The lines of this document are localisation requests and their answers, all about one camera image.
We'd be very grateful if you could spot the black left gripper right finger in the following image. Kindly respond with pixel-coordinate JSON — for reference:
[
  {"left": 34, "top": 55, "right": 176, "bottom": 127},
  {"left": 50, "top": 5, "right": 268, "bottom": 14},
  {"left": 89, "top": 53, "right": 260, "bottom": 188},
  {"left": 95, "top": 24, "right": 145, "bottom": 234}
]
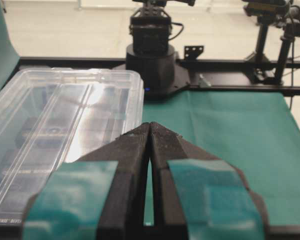
[{"left": 149, "top": 122, "right": 268, "bottom": 240}]

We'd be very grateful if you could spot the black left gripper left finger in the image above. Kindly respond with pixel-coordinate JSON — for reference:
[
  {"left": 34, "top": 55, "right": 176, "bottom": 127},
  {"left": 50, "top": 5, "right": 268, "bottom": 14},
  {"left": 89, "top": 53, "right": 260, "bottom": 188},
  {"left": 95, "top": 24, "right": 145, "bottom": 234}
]
[{"left": 21, "top": 123, "right": 150, "bottom": 240}]

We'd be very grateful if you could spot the clear plastic box lid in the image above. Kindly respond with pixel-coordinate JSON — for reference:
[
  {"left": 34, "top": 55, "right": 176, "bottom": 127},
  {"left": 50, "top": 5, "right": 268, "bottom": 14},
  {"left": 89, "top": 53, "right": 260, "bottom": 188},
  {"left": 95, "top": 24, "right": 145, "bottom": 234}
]
[{"left": 0, "top": 68, "right": 144, "bottom": 225}]

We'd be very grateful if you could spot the black metal table frame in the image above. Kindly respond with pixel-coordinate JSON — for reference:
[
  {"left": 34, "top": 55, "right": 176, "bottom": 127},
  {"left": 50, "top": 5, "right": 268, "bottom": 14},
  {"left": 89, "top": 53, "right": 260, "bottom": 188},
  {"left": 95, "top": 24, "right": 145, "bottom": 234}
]
[{"left": 16, "top": 57, "right": 300, "bottom": 97}]

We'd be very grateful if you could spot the black perforated corner bracket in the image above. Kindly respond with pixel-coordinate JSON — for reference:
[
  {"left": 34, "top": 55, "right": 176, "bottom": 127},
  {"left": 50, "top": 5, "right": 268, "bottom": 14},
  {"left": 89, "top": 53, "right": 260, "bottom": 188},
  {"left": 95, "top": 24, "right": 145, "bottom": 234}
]
[{"left": 184, "top": 45, "right": 205, "bottom": 60}]

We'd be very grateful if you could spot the black stand post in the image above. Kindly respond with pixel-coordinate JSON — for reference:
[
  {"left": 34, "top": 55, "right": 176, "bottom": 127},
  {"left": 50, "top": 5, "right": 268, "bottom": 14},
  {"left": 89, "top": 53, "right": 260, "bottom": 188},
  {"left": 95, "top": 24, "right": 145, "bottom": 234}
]
[
  {"left": 243, "top": 0, "right": 291, "bottom": 65},
  {"left": 253, "top": 4, "right": 300, "bottom": 86}
]

